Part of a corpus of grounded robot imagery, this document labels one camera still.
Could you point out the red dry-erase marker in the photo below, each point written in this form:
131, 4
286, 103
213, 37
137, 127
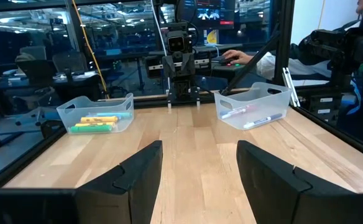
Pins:
237, 112

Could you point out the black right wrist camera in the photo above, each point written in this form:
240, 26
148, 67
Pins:
176, 43

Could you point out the yellow highlighter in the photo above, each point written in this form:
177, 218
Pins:
99, 119
94, 124

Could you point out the person's forearm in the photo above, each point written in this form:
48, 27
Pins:
293, 67

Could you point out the grey office chair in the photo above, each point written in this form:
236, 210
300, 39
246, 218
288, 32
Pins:
69, 62

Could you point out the blue dry-erase marker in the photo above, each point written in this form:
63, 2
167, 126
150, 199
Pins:
262, 120

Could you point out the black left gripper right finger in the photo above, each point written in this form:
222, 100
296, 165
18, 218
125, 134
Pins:
293, 202

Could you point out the teal highlighter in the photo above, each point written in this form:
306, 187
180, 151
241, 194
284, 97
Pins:
116, 114

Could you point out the black computer monitor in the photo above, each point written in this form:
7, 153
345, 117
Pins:
206, 14

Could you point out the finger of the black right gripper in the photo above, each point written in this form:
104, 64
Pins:
189, 65
170, 65

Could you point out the black aluminium table frame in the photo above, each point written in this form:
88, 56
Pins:
150, 102

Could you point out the silver frame bracket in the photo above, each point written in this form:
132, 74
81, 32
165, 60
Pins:
291, 88

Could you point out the black frame upright post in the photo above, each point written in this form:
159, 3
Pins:
284, 40

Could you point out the black equipment on stand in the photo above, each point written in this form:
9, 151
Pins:
340, 49

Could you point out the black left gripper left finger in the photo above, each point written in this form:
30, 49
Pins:
44, 207

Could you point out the black computer mouse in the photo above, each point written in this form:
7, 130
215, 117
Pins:
226, 61

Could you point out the black operator desk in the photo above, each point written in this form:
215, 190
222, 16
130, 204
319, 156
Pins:
243, 70

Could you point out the person's hand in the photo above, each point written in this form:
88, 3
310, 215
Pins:
239, 56

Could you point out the green highlighter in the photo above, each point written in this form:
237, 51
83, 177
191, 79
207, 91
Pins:
91, 128

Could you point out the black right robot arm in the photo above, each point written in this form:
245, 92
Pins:
181, 87

